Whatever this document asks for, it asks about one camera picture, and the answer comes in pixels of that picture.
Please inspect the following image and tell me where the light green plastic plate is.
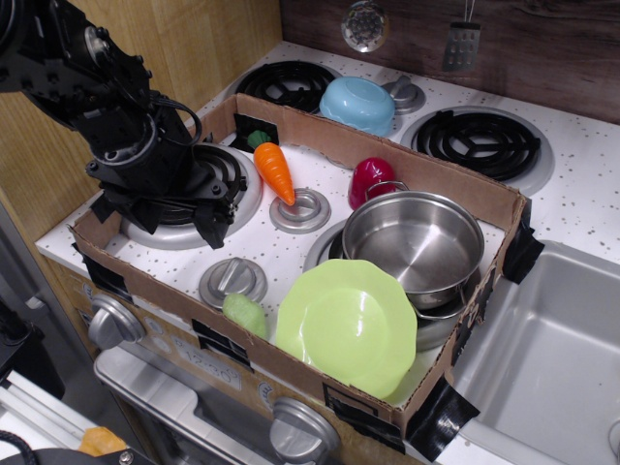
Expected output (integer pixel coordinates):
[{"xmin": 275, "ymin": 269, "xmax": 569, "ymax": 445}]
[{"xmin": 275, "ymin": 259, "xmax": 418, "ymax": 399}]

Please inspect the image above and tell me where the right silver oven knob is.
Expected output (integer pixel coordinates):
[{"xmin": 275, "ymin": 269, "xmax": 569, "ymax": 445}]
[{"xmin": 269, "ymin": 397, "xmax": 341, "ymax": 464}]

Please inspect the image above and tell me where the silver back stove knob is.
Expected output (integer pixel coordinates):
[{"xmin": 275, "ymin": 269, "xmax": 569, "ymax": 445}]
[{"xmin": 382, "ymin": 76, "xmax": 426, "ymax": 115}]

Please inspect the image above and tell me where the orange plastic toy carrot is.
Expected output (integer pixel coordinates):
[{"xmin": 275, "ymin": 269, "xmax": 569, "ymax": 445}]
[{"xmin": 247, "ymin": 130, "xmax": 295, "ymax": 206}]

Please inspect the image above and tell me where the silver centre stove knob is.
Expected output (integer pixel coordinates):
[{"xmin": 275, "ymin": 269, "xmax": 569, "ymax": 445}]
[{"xmin": 269, "ymin": 188, "xmax": 331, "ymax": 234}]

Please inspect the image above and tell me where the back right black burner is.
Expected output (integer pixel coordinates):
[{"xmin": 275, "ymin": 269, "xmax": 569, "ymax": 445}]
[{"xmin": 400, "ymin": 106, "xmax": 555, "ymax": 197}]

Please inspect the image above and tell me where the hanging metal strainer ladle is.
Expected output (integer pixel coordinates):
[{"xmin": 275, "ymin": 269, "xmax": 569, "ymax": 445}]
[{"xmin": 341, "ymin": 1, "xmax": 389, "ymax": 53}]

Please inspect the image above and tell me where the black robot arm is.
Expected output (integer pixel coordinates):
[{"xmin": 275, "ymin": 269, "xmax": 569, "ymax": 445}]
[{"xmin": 1, "ymin": 1, "xmax": 244, "ymax": 249}]

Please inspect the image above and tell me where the brown cardboard fence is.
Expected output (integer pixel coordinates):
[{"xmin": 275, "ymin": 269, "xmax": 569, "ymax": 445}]
[{"xmin": 72, "ymin": 95, "xmax": 543, "ymax": 464}]

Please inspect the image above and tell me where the red plastic toy pepper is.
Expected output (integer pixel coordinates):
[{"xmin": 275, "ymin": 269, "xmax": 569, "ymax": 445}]
[{"xmin": 348, "ymin": 157, "xmax": 395, "ymax": 209}]

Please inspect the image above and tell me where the hanging metal slotted spatula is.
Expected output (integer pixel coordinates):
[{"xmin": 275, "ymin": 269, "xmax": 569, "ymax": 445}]
[{"xmin": 442, "ymin": 0, "xmax": 481, "ymax": 73}]

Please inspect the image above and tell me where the silver oven door handle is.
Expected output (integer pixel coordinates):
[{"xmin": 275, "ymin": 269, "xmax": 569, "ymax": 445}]
[{"xmin": 94, "ymin": 347, "xmax": 282, "ymax": 464}]

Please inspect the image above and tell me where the black burner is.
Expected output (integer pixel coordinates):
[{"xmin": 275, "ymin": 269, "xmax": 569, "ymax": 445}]
[
  {"xmin": 121, "ymin": 143, "xmax": 263, "ymax": 251},
  {"xmin": 232, "ymin": 60, "xmax": 340, "ymax": 113},
  {"xmin": 400, "ymin": 106, "xmax": 555, "ymax": 197}
]

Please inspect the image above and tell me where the grey toy sink basin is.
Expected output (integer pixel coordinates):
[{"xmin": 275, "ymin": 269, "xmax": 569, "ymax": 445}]
[{"xmin": 444, "ymin": 242, "xmax": 619, "ymax": 464}]

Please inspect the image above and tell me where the green toy vegetable piece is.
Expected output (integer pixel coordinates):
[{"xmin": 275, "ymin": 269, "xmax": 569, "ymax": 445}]
[{"xmin": 222, "ymin": 294, "xmax": 268, "ymax": 339}]

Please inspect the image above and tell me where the light blue plastic bowl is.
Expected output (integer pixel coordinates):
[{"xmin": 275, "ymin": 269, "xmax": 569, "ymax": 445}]
[{"xmin": 319, "ymin": 77, "xmax": 395, "ymax": 137}]

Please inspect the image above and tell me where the front left black burner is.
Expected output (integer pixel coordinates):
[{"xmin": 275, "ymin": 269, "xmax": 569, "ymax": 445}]
[{"xmin": 121, "ymin": 143, "xmax": 263, "ymax": 251}]

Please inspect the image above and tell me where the silver front stove knob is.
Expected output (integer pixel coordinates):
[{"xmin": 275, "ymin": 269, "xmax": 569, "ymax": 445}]
[{"xmin": 199, "ymin": 257, "xmax": 268, "ymax": 309}]

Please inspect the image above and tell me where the black braided cable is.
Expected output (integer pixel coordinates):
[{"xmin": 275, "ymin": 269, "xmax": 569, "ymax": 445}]
[{"xmin": 0, "ymin": 428, "xmax": 39, "ymax": 465}]

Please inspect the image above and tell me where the silver stove knob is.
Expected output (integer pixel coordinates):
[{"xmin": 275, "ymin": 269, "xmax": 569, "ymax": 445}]
[
  {"xmin": 199, "ymin": 257, "xmax": 268, "ymax": 309},
  {"xmin": 269, "ymin": 188, "xmax": 331, "ymax": 234},
  {"xmin": 382, "ymin": 76, "xmax": 426, "ymax": 115}
]

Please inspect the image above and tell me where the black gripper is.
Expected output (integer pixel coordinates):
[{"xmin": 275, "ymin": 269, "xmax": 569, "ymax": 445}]
[{"xmin": 85, "ymin": 102, "xmax": 233, "ymax": 249}]

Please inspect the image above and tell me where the yellow orange cloth piece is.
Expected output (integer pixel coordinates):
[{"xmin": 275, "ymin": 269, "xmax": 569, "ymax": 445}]
[{"xmin": 77, "ymin": 426, "xmax": 127, "ymax": 457}]

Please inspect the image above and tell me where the stainless steel pot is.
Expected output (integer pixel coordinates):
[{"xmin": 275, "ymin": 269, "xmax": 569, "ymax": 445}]
[{"xmin": 341, "ymin": 181, "xmax": 484, "ymax": 320}]

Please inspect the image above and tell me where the back left black burner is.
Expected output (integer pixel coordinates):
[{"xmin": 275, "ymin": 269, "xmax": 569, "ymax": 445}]
[{"xmin": 232, "ymin": 60, "xmax": 340, "ymax": 113}]

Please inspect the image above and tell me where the left silver oven knob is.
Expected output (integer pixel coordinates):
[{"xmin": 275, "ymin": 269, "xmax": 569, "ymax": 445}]
[{"xmin": 88, "ymin": 294, "xmax": 145, "ymax": 350}]

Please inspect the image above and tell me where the silver oven knob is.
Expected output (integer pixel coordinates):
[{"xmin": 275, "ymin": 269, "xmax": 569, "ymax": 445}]
[
  {"xmin": 269, "ymin": 397, "xmax": 341, "ymax": 464},
  {"xmin": 88, "ymin": 294, "xmax": 145, "ymax": 350}
]

